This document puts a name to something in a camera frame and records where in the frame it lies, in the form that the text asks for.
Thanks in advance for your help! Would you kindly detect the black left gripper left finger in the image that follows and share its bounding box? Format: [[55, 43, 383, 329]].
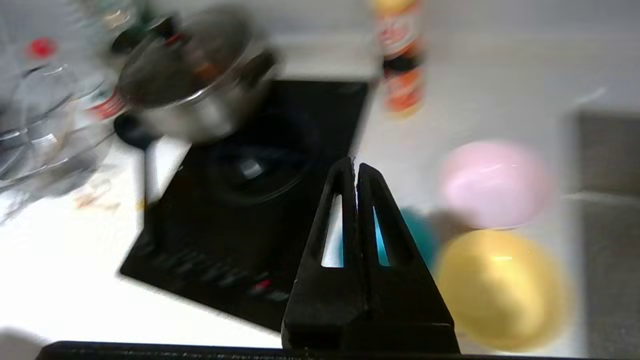
[[281, 157, 368, 351]]

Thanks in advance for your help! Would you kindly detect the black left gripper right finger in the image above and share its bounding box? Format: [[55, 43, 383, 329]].
[[357, 162, 461, 353]]

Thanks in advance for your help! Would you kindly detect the blue plastic bowl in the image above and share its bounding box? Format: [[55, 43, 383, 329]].
[[342, 207, 441, 271]]

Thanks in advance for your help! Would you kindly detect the orange white dish soap bottle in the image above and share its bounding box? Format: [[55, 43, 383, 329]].
[[370, 0, 426, 118]]

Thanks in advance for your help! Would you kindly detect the yellow plastic bowl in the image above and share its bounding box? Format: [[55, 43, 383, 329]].
[[435, 230, 571, 353]]

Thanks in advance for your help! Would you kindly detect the black induction cooktop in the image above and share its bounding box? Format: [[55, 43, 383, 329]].
[[120, 80, 371, 333]]

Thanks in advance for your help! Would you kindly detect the pink plastic bowl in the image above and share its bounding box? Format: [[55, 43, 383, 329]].
[[437, 140, 556, 231]]

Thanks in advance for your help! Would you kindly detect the stainless steel cooking pot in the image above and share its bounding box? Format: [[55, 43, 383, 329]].
[[117, 7, 278, 143]]

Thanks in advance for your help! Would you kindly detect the black ladle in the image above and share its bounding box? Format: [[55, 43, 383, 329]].
[[114, 112, 157, 213]]

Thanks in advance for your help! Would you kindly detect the glass lid with black knob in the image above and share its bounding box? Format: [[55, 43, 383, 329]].
[[117, 7, 263, 108]]

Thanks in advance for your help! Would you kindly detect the clear bottle with red label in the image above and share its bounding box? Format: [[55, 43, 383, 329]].
[[70, 65, 128, 166]]

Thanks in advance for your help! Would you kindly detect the clear bottle with red cap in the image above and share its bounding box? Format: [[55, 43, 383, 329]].
[[0, 36, 81, 186]]

